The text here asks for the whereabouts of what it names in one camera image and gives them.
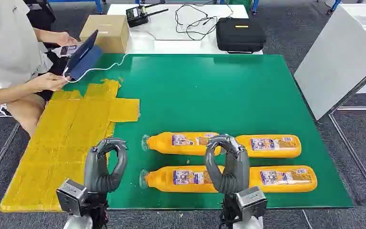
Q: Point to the person's left hand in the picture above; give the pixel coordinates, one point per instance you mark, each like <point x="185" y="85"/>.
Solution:
<point x="66" y="39"/>

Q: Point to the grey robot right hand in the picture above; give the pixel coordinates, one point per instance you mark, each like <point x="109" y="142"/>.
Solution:
<point x="233" y="173"/>

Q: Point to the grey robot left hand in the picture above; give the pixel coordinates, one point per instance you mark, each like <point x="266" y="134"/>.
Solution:
<point x="99" y="170"/>

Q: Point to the person's right hand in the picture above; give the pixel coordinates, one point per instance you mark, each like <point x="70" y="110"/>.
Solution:
<point x="50" y="82"/>

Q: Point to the blue tablet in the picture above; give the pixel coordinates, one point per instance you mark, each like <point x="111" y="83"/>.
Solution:
<point x="83" y="57"/>

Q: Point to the orange drink bottle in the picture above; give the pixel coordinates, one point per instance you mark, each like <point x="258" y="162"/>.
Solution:
<point x="176" y="143"/>
<point x="284" y="179"/>
<point x="271" y="147"/>
<point x="176" y="180"/>

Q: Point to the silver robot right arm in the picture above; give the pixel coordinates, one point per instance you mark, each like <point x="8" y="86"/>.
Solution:
<point x="230" y="210"/>

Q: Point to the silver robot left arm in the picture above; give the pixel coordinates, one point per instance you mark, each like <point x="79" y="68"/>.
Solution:
<point x="94" y="210"/>

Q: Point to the black phone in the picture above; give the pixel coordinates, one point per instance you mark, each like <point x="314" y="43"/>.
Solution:
<point x="67" y="50"/>

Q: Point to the black bag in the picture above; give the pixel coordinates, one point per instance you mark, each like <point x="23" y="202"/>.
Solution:
<point x="41" y="14"/>

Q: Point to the brown cardboard box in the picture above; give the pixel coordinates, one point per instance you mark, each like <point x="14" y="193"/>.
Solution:
<point x="107" y="33"/>

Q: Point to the yellow sheet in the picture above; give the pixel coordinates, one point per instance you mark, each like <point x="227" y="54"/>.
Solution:
<point x="63" y="142"/>

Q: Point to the person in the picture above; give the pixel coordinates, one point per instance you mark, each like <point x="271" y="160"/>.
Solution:
<point x="6" y="47"/>

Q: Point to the black radio with antennas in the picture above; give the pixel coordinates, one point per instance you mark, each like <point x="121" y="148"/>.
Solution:
<point x="137" y="15"/>

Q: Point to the green table mat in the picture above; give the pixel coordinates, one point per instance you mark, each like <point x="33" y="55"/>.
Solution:
<point x="208" y="94"/>

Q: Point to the white table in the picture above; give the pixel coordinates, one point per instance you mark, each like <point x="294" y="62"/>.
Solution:
<point x="167" y="31"/>

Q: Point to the black carrying case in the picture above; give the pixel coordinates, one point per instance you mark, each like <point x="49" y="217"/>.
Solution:
<point x="239" y="34"/>

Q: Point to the white board panel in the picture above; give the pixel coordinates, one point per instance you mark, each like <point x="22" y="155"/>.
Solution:
<point x="334" y="60"/>

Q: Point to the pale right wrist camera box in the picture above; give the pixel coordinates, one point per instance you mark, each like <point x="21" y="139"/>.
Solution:
<point x="252" y="200"/>

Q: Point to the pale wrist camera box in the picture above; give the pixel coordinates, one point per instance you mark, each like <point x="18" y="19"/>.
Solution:
<point x="71" y="196"/>
<point x="252" y="200"/>

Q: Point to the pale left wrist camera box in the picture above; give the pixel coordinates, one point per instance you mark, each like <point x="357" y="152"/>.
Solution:
<point x="71" y="196"/>

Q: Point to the grey metal floor frame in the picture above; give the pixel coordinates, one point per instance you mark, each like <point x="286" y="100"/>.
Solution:
<point x="0" y="158"/>
<point x="353" y="151"/>

